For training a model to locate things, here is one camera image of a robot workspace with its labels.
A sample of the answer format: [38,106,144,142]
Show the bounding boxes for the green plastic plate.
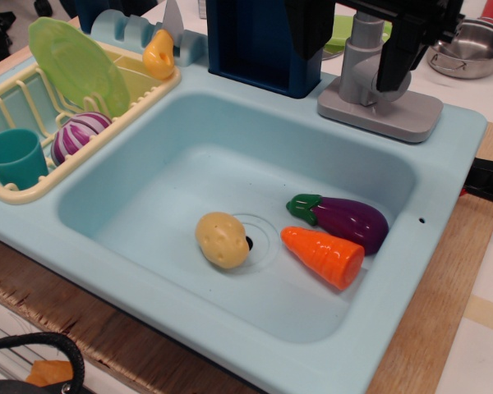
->
[28,17,130,117]

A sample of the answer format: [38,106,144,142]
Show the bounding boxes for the purple toy onion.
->
[50,112,112,167]

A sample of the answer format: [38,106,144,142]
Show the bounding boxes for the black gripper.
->
[284,0,465,93]

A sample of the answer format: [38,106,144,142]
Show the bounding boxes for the black clamp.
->
[460,158,493,202]

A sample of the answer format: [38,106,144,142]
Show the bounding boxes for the grey toy faucet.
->
[317,11,444,144]

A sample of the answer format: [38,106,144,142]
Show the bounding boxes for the steel pot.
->
[426,19,493,80]

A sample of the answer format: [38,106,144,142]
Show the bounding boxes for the orange toy carrot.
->
[280,227,365,291]

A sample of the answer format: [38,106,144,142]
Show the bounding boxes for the yellow toy pear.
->
[142,29,174,80]

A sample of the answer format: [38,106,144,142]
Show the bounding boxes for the teal plastic cup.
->
[0,128,48,190]

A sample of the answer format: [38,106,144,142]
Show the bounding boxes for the dark blue water tank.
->
[206,1,323,99]

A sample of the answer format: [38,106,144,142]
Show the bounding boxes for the yellow dish rack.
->
[0,43,181,204]

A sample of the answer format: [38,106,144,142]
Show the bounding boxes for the light blue toy sink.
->
[0,60,486,393]

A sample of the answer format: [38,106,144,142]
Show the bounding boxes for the grey toy knife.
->
[162,0,184,35]

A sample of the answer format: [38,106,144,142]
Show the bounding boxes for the purple toy eggplant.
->
[286,194,389,255]

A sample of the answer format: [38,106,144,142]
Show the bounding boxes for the orange object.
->
[25,360,73,387]

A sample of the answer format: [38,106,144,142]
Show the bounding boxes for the toy potato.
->
[195,212,250,269]

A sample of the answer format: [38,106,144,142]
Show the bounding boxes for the black cable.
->
[0,332,86,394]

